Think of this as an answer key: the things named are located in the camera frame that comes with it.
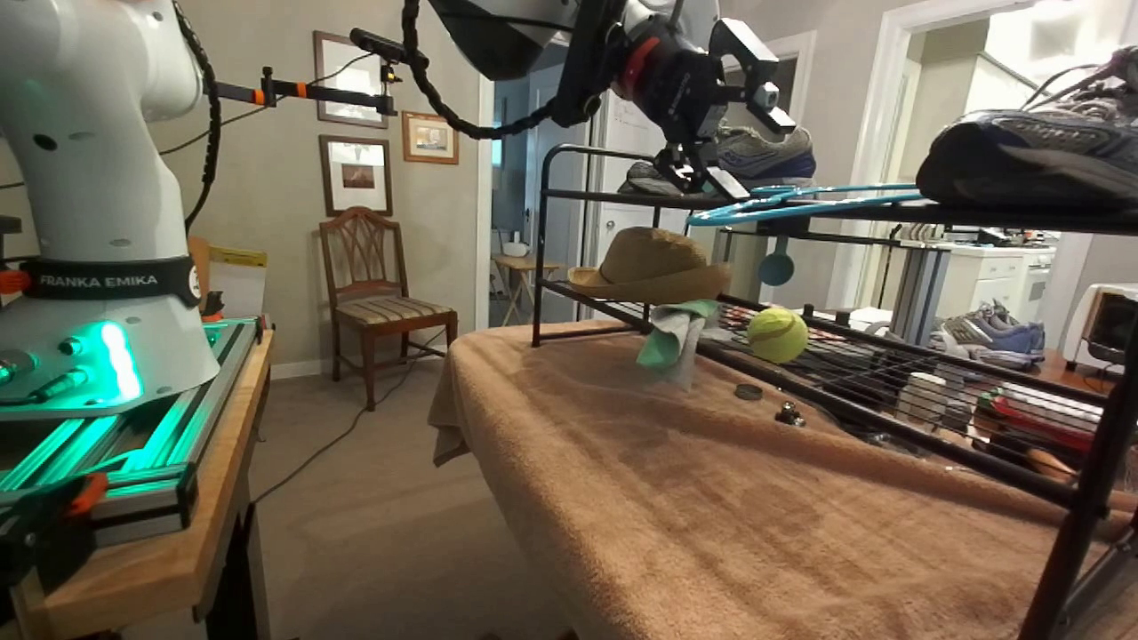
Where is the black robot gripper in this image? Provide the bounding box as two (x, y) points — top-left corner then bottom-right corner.
(614, 14), (796, 203)

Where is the teal plastic clothing hanger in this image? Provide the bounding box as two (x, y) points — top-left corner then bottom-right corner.
(689, 184), (920, 226)

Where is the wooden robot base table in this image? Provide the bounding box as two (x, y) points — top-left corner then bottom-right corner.
(4, 319), (279, 640)

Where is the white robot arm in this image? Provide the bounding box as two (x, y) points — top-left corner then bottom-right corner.
(0, 0), (792, 421)

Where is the grey sneaker on rack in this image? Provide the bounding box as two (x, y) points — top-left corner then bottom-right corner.
(623, 125), (813, 198)

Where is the black metal shoe rack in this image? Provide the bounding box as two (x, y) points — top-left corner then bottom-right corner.
(540, 141), (1138, 640)

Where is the tan straw hat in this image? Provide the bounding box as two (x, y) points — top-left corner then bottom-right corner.
(569, 226), (730, 301)

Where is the yellow tennis ball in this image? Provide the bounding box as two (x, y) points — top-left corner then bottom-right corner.
(748, 305), (806, 363)

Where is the small framed picture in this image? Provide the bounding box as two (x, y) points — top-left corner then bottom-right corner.
(403, 111), (460, 162)

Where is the beige table cloth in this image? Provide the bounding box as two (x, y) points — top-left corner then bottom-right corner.
(428, 317), (1138, 640)

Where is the grey blue sneaker pair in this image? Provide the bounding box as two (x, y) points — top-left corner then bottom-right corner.
(931, 301), (1047, 370)

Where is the brown wooden chair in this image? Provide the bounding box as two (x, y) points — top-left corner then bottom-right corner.
(316, 205), (460, 408)

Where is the upper framed picture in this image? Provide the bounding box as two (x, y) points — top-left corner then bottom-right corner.
(313, 31), (385, 127)

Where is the white toaster oven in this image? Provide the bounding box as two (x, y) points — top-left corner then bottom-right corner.
(1065, 286), (1138, 377)

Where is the black camera tripod stand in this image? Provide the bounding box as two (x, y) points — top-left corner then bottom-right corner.
(176, 27), (413, 153)

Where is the framed picture on wall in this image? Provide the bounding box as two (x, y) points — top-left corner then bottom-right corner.
(319, 134), (393, 215)

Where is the green lit aluminium frame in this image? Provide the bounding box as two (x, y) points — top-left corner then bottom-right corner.
(0, 319), (265, 545)

